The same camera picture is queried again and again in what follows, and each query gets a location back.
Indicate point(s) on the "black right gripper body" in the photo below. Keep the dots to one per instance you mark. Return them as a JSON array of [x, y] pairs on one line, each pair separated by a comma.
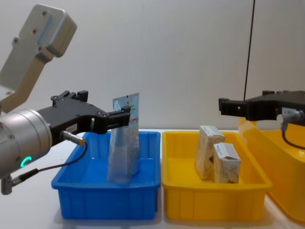
[[264, 107]]

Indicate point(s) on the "small yellow plastic bin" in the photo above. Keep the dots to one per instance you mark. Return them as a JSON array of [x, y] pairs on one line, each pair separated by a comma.
[[209, 205]]

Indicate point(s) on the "large yellow plastic bin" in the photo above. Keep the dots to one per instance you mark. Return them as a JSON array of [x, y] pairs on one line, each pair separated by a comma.
[[286, 186]]

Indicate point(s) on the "tall beige carton box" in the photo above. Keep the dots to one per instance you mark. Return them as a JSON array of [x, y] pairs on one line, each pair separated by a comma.
[[205, 155]]

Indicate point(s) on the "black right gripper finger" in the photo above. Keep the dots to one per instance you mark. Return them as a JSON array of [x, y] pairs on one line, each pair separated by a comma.
[[234, 108], [269, 92]]

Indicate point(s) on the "clear plastic pouch with print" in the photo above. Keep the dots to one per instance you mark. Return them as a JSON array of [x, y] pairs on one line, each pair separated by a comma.
[[124, 152]]

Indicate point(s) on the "short beige carton box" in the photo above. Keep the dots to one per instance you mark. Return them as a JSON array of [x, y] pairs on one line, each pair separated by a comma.
[[226, 171]]

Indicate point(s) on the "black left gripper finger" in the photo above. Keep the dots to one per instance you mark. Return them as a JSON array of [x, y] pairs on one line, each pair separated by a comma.
[[82, 96], [112, 120]]

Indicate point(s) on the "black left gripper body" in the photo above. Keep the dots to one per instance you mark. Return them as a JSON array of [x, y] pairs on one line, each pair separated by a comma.
[[69, 112]]

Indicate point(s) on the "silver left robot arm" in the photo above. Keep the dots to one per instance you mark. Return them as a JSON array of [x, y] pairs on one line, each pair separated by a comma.
[[21, 133]]

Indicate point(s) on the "blue plastic bin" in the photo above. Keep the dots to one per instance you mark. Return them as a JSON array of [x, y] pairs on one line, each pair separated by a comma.
[[107, 202]]

